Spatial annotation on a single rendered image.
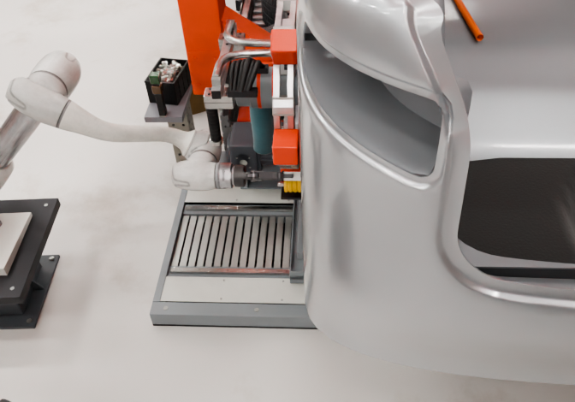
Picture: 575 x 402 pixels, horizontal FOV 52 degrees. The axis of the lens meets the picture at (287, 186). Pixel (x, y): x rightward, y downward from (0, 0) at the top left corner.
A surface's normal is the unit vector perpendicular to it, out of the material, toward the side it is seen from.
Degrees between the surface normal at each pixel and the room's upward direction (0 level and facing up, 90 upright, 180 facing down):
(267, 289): 0
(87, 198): 0
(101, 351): 0
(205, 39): 90
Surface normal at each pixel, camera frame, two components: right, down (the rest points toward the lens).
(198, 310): -0.04, -0.73
